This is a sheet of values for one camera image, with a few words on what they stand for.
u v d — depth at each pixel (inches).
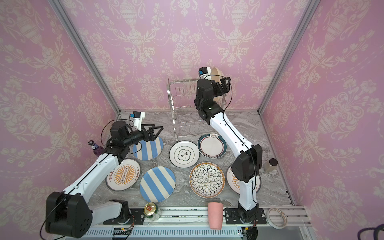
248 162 18.7
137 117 27.1
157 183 33.6
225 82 26.0
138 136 27.5
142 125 27.4
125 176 34.4
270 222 28.2
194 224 28.8
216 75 23.2
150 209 26.4
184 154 38.1
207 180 33.6
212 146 39.8
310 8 27.2
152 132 27.0
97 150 32.5
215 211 28.0
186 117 45.6
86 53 34.0
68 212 15.6
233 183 33.4
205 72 25.4
